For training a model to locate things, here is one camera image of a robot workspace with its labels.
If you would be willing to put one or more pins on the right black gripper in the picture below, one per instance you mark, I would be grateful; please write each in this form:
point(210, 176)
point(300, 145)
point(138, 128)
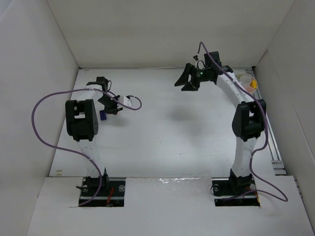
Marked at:
point(192, 75)

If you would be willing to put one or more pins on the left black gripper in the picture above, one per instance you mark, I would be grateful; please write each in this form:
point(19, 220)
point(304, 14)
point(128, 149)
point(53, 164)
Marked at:
point(108, 105)

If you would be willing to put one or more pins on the yellow lego plate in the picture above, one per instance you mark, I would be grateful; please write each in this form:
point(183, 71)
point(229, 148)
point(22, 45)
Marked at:
point(253, 84)

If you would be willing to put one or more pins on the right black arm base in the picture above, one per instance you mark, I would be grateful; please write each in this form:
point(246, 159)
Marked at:
point(227, 195)

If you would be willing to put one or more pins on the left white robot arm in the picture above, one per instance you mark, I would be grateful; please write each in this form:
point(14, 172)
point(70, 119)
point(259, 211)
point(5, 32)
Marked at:
point(82, 122)

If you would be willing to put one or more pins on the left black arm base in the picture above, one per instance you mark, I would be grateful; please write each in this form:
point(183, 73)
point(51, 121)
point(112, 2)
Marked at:
point(111, 194)

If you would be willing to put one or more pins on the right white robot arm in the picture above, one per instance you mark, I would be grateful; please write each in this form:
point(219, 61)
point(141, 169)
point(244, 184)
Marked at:
point(247, 123)

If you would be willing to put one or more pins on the purple lego brick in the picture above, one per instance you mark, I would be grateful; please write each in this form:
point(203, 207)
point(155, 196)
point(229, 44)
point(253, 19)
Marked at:
point(102, 115)

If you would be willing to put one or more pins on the white divided round container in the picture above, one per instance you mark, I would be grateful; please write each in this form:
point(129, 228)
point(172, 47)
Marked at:
point(245, 79)

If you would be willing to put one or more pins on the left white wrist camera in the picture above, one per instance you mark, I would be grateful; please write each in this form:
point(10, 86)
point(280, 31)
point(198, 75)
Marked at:
point(125, 101)

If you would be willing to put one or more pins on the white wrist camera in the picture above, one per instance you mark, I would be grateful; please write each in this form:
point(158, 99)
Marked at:
point(199, 63)
point(125, 101)

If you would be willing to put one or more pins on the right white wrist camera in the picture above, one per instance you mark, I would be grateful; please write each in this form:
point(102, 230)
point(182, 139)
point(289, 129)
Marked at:
point(199, 63)

